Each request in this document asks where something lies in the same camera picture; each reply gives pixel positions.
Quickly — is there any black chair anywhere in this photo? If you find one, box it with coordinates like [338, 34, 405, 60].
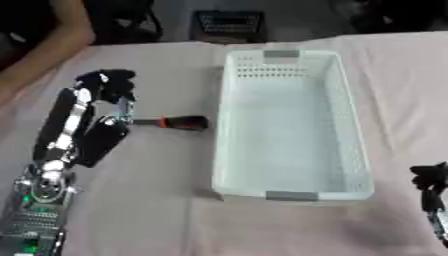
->
[85, 0, 165, 44]

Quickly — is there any black crate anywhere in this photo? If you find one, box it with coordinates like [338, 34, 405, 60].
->
[190, 9, 270, 44]

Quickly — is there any white plastic basket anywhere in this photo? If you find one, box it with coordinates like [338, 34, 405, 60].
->
[210, 49, 377, 202]

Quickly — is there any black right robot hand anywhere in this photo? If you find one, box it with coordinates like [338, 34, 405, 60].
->
[407, 161, 448, 248]

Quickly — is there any black brush with silver handle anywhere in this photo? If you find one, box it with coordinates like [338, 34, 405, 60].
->
[127, 115, 210, 132]

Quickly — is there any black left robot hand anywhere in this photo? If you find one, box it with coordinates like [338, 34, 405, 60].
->
[31, 68, 139, 172]

